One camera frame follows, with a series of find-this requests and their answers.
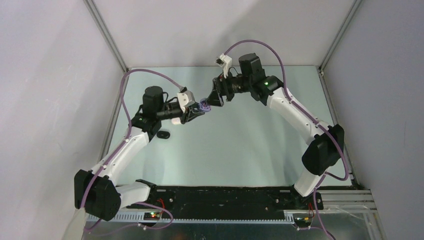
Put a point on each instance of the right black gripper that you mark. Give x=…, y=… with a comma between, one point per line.
x=220, y=88

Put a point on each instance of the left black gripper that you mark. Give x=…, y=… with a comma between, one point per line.
x=191, y=114

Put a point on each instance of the purple earbud charging case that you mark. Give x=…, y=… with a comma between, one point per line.
x=204, y=107

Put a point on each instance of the black earbud charging case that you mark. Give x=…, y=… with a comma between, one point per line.
x=163, y=134

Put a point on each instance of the white earbud charging case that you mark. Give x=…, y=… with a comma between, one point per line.
x=176, y=121

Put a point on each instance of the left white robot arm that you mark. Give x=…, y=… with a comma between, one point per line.
x=96, y=191

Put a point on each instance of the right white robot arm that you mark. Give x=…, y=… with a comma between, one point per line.
x=325, y=142

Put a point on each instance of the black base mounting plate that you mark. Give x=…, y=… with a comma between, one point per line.
x=226, y=202

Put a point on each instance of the left controller circuit board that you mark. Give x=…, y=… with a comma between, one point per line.
x=152, y=216

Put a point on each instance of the controller circuit board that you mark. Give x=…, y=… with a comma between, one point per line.
x=303, y=222
x=152, y=216

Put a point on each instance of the right controller circuit board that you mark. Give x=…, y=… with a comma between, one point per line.
x=303, y=222

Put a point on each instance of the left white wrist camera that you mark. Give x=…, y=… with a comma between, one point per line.
x=185, y=99

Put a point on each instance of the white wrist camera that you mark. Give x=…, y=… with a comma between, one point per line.
x=225, y=62
x=185, y=99

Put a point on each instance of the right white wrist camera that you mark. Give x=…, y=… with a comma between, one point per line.
x=225, y=62

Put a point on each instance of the grey slotted cable duct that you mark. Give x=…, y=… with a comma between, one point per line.
x=137, y=217

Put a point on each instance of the left aluminium frame post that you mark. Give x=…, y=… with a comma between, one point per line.
x=106, y=34

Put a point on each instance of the aluminium frame post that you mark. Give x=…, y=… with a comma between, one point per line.
x=106, y=34
x=340, y=33

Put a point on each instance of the right aluminium frame post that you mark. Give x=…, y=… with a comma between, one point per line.
x=340, y=33

